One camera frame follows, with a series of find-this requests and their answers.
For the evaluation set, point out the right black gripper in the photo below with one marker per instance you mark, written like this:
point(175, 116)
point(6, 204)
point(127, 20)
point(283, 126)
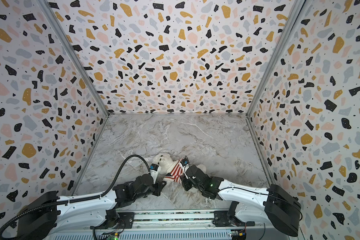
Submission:
point(187, 180)

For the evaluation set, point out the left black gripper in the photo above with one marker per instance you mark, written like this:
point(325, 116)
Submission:
point(160, 185)

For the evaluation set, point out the red white striped knit sweater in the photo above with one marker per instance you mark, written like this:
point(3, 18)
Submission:
point(174, 173)

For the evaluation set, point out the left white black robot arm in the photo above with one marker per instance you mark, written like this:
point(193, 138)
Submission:
point(50, 213)

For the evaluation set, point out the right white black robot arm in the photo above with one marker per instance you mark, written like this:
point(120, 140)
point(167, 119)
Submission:
point(271, 205)

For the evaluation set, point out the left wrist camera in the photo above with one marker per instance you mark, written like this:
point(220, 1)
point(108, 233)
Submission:
point(154, 171)

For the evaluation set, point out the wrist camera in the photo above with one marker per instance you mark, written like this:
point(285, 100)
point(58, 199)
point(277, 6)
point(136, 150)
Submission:
point(154, 171)
point(185, 164)

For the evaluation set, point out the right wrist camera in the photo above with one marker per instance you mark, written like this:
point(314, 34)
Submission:
point(185, 164)

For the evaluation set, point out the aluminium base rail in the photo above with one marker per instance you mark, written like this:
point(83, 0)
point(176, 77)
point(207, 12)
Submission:
point(144, 219)

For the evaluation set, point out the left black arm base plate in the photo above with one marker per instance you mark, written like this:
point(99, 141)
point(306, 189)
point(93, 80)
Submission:
point(121, 220)

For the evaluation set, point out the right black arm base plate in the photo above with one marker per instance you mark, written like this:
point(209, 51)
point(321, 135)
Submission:
point(227, 219)

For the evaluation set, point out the white vented cable duct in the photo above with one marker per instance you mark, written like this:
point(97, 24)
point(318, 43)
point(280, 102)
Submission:
point(148, 235)

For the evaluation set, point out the right aluminium corner post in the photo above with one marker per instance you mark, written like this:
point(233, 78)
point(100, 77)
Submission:
point(295, 11)

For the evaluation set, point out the aluminium corner post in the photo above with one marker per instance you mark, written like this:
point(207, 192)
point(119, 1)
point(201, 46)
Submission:
point(295, 11)
point(51, 18)

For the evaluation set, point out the left aluminium corner post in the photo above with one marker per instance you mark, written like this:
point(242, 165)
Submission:
point(51, 18)

